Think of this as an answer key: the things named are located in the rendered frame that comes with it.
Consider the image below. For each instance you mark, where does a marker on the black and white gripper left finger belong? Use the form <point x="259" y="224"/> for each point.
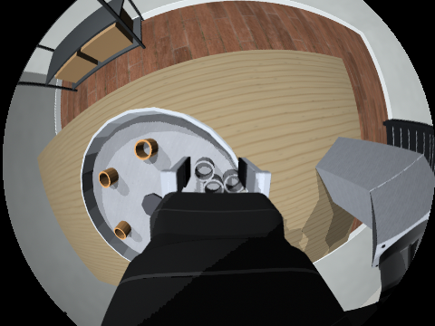
<point x="174" y="179"/>

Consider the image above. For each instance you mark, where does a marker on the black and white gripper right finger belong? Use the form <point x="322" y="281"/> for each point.
<point x="253" y="178"/>

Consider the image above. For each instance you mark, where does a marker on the grey metal ring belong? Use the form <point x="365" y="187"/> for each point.
<point x="204" y="177"/>
<point x="216" y="178"/>
<point x="235" y="188"/>

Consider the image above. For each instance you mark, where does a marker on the bronze bushing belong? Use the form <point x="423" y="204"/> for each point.
<point x="139" y="150"/>
<point x="108" y="177"/>
<point x="125" y="229"/>

